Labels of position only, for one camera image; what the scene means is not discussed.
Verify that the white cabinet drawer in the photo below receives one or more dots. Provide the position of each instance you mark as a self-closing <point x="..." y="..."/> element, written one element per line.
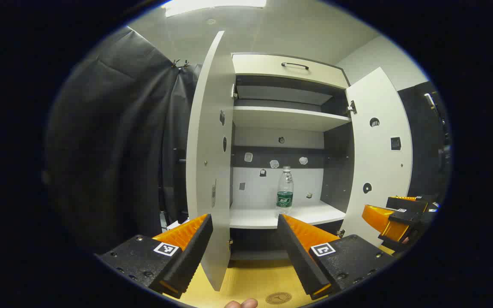
<point x="263" y="66"/>

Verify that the metal clip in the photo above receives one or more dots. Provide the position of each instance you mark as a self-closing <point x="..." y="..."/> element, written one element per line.
<point x="176" y="63"/>
<point x="185" y="64"/>

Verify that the clear plastic bottle green label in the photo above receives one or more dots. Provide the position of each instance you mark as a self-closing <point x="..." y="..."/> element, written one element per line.
<point x="285" y="199"/>

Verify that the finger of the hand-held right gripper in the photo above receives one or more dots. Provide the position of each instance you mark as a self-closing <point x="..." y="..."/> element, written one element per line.
<point x="377" y="216"/>

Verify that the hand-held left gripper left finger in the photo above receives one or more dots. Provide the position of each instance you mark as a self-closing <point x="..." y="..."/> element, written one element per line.
<point x="191" y="261"/>

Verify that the white and grey cabinet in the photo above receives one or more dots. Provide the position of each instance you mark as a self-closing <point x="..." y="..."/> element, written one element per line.
<point x="272" y="117"/>

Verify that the round brown coaster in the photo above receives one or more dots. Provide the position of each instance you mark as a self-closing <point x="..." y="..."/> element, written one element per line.
<point x="278" y="298"/>

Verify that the white cabinet door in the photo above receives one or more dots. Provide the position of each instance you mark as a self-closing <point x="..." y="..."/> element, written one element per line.
<point x="208" y="149"/>
<point x="379" y="171"/>

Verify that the black backdrop cloth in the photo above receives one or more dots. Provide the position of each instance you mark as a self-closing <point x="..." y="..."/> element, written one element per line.
<point x="422" y="162"/>
<point x="114" y="149"/>

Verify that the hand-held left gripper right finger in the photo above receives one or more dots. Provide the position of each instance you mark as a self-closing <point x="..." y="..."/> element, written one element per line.
<point x="295" y="256"/>

